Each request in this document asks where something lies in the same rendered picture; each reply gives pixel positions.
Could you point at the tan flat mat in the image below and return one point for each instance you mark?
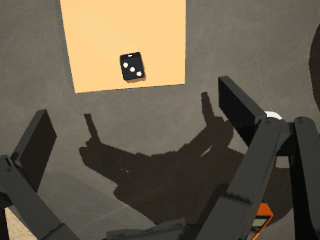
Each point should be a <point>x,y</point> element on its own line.
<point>99,31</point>

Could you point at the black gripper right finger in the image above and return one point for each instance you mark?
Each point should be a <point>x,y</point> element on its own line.
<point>235,211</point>

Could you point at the black die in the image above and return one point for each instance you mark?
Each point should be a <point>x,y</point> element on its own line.
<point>132,66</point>

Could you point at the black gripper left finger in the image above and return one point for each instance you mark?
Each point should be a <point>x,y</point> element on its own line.
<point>27,165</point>

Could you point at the orange digital multimeter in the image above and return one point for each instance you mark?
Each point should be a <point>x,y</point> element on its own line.
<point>262,218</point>

